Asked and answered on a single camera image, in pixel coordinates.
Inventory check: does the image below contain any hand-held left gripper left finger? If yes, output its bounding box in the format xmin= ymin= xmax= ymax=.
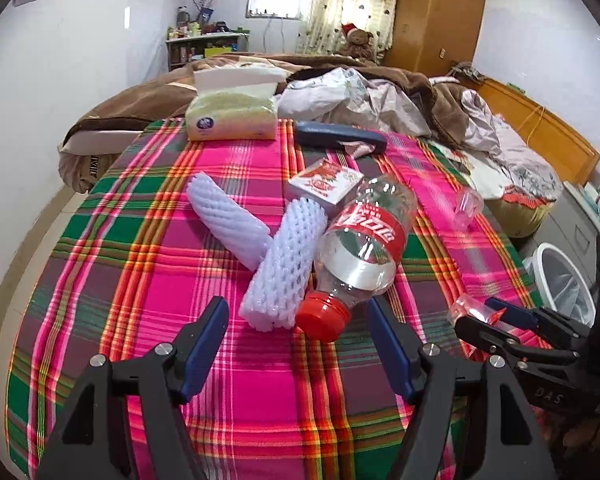
xmin=35 ymin=296 xmax=230 ymax=480

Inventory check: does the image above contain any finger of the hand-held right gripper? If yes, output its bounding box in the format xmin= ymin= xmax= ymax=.
xmin=485 ymin=297 xmax=591 ymax=341
xmin=452 ymin=312 xmax=526 ymax=361

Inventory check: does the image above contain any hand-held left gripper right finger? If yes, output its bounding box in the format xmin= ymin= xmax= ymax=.
xmin=366 ymin=296 xmax=561 ymax=480

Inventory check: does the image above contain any clear plastic container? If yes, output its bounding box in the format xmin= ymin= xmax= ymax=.
xmin=446 ymin=294 xmax=506 ymax=333

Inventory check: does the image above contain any white round trash bin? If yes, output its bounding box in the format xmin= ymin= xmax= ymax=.
xmin=530 ymin=242 xmax=598 ymax=331

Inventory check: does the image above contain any white foam net sleeve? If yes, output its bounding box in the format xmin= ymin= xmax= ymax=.
xmin=239 ymin=199 xmax=328 ymax=332
xmin=186 ymin=172 xmax=273 ymax=272

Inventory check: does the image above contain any clear plastic cup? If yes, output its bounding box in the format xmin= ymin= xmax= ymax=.
xmin=451 ymin=187 xmax=486 ymax=231

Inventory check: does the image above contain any red label plastic bottle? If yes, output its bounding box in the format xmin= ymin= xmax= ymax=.
xmin=295 ymin=175 xmax=418 ymax=343

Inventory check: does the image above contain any red white paper box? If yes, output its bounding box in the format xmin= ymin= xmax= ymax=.
xmin=286 ymin=157 xmax=365 ymax=208

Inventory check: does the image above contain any clear plastic bin liner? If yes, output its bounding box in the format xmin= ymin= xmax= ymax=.
xmin=522 ymin=252 xmax=593 ymax=321

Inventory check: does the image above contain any pink green plaid cloth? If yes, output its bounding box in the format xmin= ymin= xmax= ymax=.
xmin=5 ymin=117 xmax=551 ymax=480

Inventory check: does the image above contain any grey drawer cabinet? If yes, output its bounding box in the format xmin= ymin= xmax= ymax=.
xmin=520 ymin=180 xmax=600 ymax=281

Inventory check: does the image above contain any floral bed sheet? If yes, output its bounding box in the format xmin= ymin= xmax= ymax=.
xmin=460 ymin=152 xmax=563 ymax=211

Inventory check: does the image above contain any pile of small boxes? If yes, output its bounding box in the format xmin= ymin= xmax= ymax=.
xmin=577 ymin=180 xmax=600 ymax=221

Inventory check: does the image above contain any wooden bed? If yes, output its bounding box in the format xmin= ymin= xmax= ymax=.
xmin=57 ymin=52 xmax=600 ymax=241

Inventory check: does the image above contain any soft tissue pack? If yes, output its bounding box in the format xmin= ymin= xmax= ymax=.
xmin=186 ymin=66 xmax=287 ymax=142

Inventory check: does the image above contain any power strip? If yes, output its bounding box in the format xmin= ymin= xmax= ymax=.
xmin=450 ymin=60 xmax=483 ymax=81

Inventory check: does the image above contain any pale lilac quilt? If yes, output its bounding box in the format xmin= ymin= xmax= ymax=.
xmin=280 ymin=67 xmax=563 ymax=201

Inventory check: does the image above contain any brown blanket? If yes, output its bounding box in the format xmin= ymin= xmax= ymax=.
xmin=57 ymin=52 xmax=476 ymax=193

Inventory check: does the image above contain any shelf of bottles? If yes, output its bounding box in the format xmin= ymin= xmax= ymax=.
xmin=165 ymin=7 xmax=251 ymax=73

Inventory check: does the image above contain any wooden wardrobe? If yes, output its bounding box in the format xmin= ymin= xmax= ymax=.
xmin=382 ymin=0 xmax=490 ymax=78

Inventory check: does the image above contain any brown teddy bear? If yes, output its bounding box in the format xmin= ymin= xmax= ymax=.
xmin=337 ymin=22 xmax=378 ymax=61

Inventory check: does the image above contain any heart print curtain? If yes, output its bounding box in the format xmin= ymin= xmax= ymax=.
xmin=297 ymin=0 xmax=401 ymax=58

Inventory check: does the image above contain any charging cable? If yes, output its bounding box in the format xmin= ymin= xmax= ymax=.
xmin=522 ymin=105 xmax=546 ymax=146

